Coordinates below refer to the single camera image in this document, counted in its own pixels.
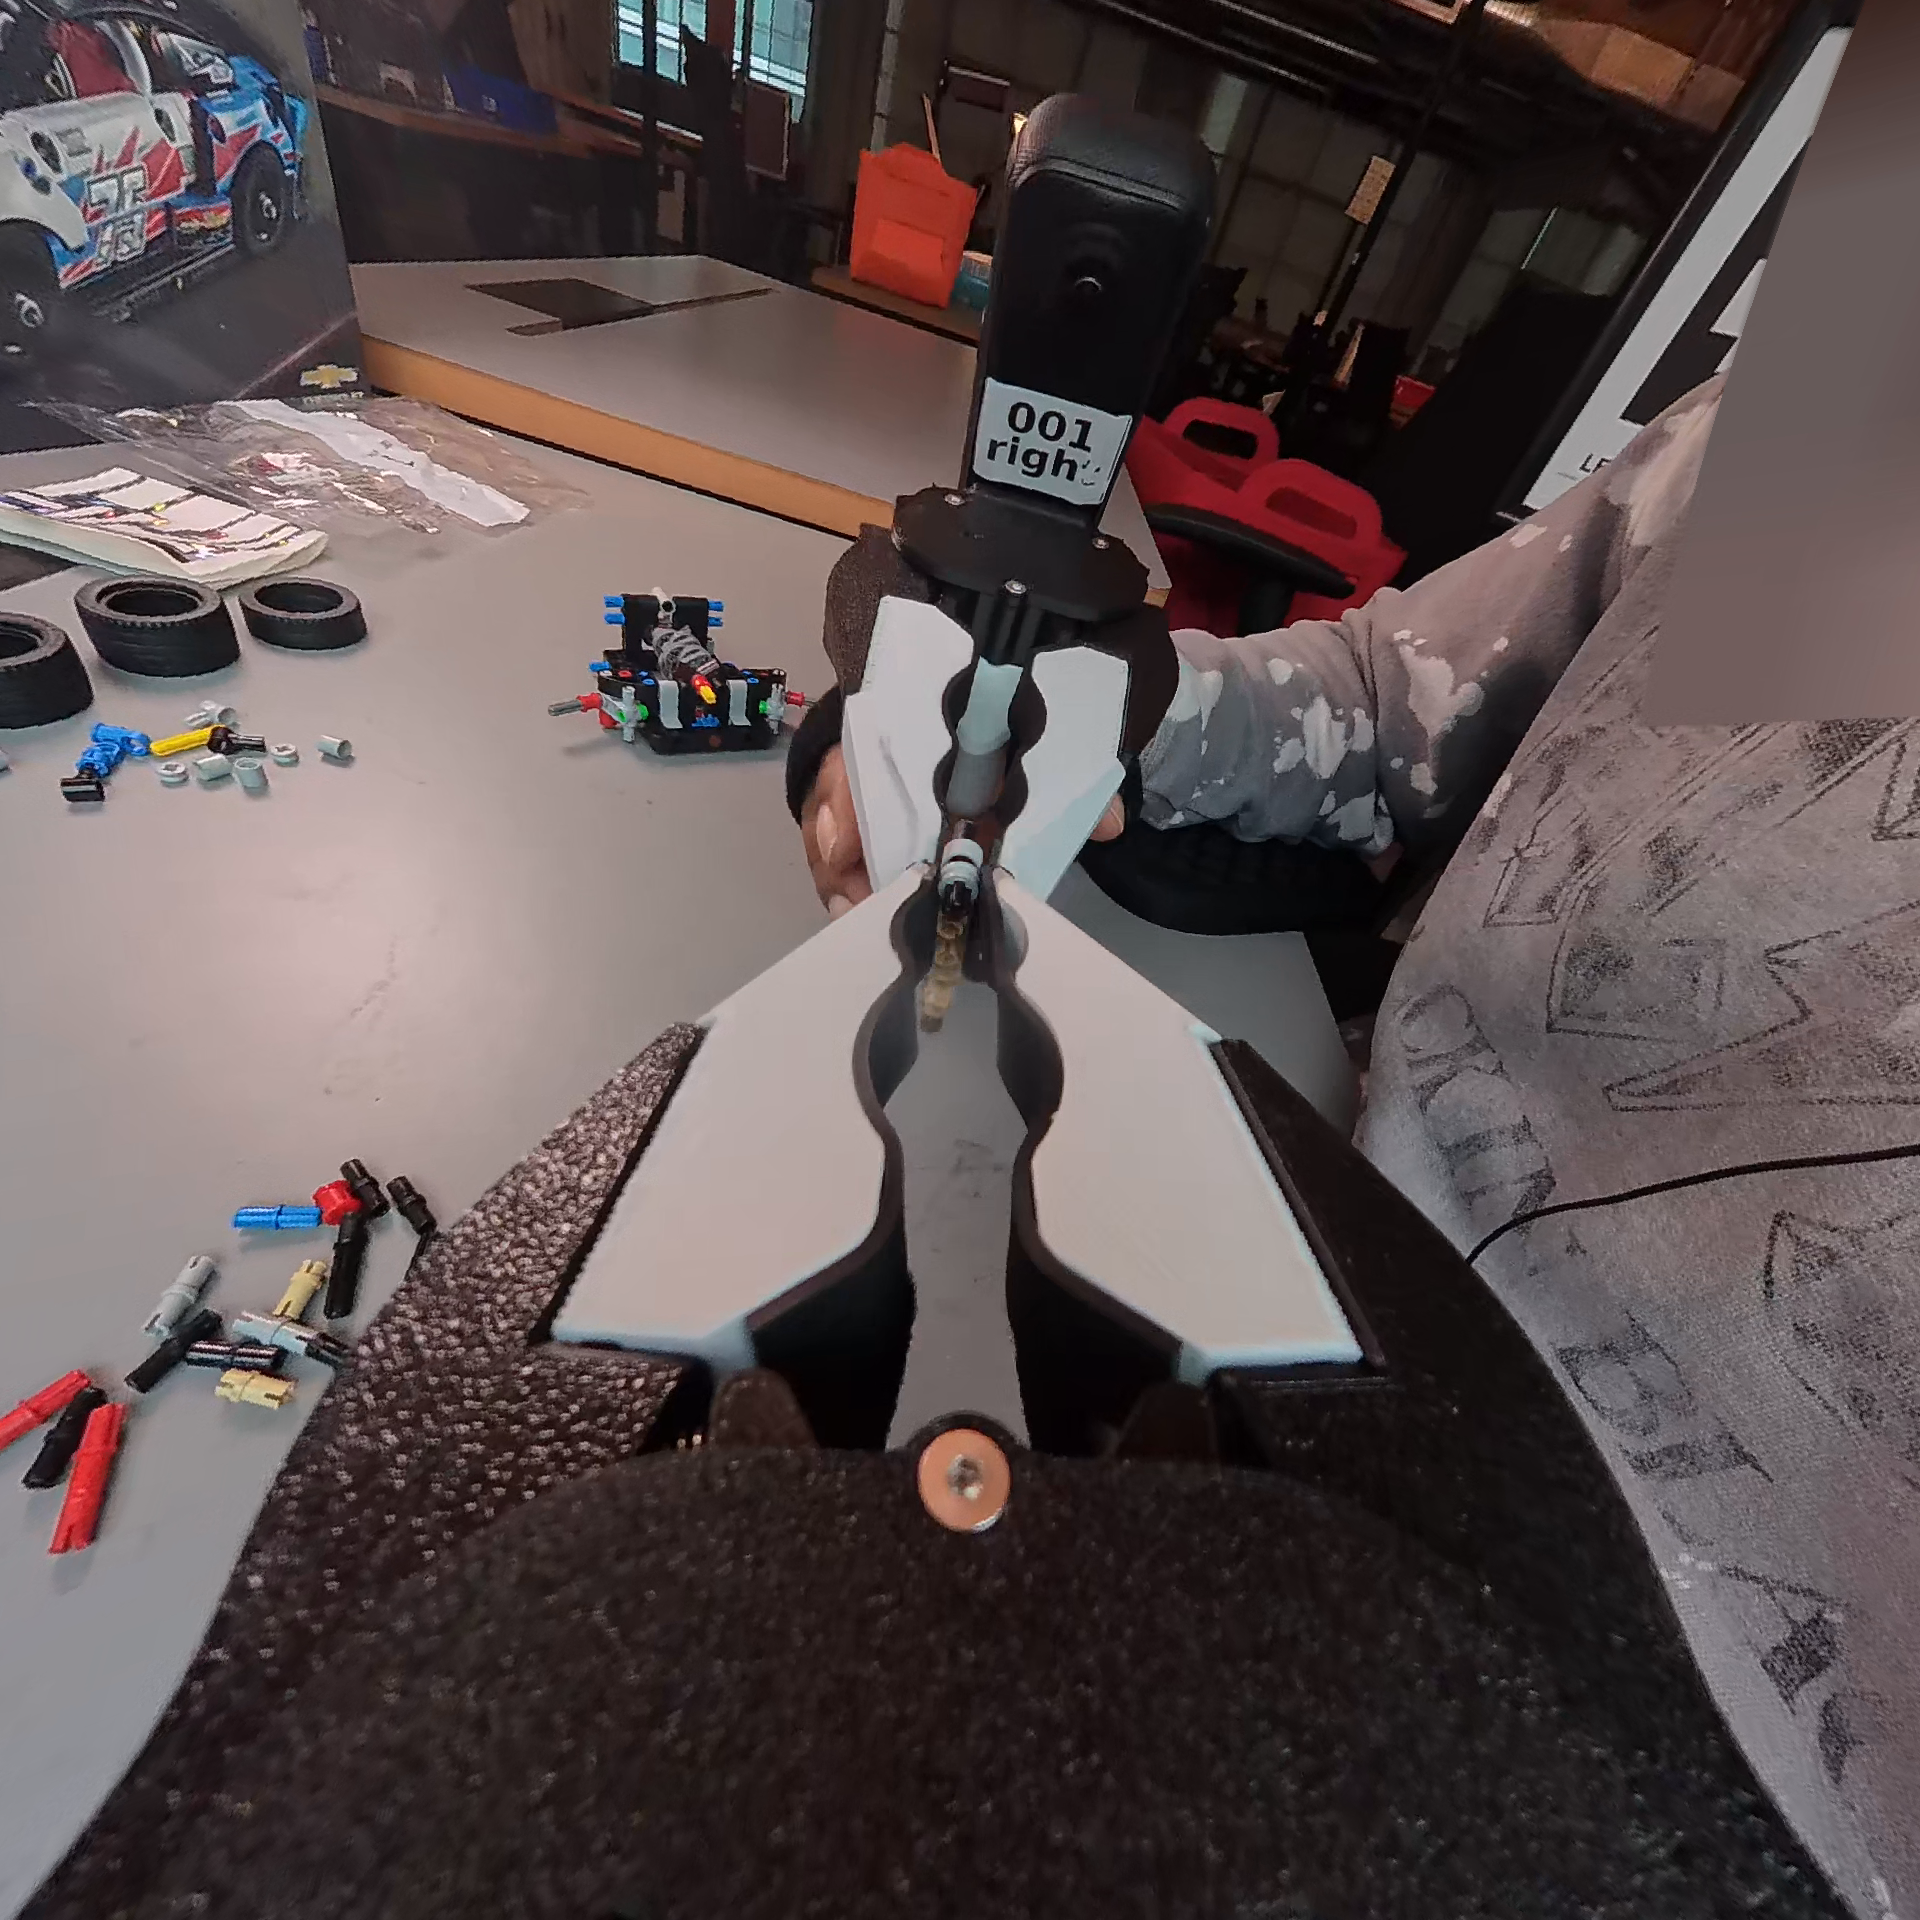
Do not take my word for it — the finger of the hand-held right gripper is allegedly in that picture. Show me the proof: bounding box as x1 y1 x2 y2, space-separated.
840 591 965 884
979 638 1128 898

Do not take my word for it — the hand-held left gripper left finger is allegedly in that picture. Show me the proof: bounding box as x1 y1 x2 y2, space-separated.
551 875 919 1374

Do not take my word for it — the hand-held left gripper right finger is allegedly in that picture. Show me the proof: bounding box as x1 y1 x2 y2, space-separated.
975 875 1388 1378

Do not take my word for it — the grey beam with tan pins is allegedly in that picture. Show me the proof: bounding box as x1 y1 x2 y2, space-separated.
904 839 985 1034

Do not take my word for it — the pile of small connector pins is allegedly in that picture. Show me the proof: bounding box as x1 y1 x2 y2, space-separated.
0 1156 442 1557

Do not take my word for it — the person's right forearm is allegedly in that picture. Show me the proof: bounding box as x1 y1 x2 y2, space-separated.
1128 494 1678 898

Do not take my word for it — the grey desk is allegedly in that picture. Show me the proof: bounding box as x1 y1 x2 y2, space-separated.
0 397 1351 1920

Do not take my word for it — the person's right hand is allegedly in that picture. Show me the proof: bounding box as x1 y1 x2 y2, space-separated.
801 744 1128 922

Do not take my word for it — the orange plastic bin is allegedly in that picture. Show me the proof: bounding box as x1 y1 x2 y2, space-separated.
844 140 985 308

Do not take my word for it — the red plastic container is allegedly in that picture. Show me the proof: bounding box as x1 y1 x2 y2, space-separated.
1128 397 1286 520
1187 455 1409 638

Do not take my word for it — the small black chassis assembly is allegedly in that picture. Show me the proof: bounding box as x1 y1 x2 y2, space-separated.
543 591 811 754

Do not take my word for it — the grey table with wooden edge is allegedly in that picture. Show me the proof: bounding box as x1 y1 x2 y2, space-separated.
352 249 1169 541

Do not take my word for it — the paned window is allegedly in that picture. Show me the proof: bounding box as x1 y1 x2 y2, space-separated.
615 0 820 113

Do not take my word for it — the person's grey patterned hoodie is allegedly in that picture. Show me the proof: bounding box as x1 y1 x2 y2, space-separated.
1354 377 1920 1920

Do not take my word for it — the group of small grey bushes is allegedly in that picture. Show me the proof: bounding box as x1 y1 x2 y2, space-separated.
148 694 359 788

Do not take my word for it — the white board with square marker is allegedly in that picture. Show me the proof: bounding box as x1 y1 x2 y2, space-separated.
1516 22 1861 520

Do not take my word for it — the clear plastic bag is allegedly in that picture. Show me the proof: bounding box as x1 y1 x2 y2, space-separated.
28 397 539 534

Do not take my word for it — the black rubber tyre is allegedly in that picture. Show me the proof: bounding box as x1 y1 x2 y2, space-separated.
0 609 94 729
70 573 241 681
241 573 370 656

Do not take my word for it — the printed sticker sheet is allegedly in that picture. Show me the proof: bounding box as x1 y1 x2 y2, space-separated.
0 467 331 586

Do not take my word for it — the race car printed box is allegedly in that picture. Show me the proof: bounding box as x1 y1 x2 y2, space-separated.
0 0 370 451

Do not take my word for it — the black clip microphone cable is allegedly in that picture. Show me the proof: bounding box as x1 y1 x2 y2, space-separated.
1460 1141 1920 1271

